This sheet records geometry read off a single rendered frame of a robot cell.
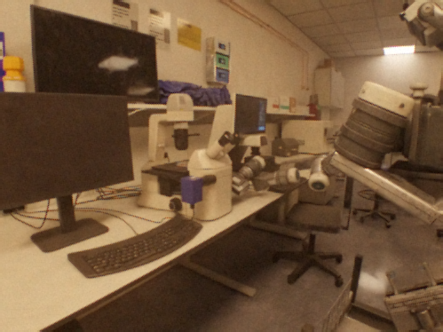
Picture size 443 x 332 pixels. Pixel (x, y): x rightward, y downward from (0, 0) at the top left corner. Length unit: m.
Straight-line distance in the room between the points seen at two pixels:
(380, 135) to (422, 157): 0.17
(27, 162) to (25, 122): 0.13
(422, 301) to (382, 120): 0.39
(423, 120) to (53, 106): 1.07
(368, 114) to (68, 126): 0.90
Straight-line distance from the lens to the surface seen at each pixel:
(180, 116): 1.18
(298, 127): 3.33
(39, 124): 0.96
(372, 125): 0.61
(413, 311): 0.67
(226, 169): 1.10
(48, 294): 0.80
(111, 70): 1.51
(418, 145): 0.73
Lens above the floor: 1.18
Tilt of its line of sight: 10 degrees down
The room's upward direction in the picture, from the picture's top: straight up
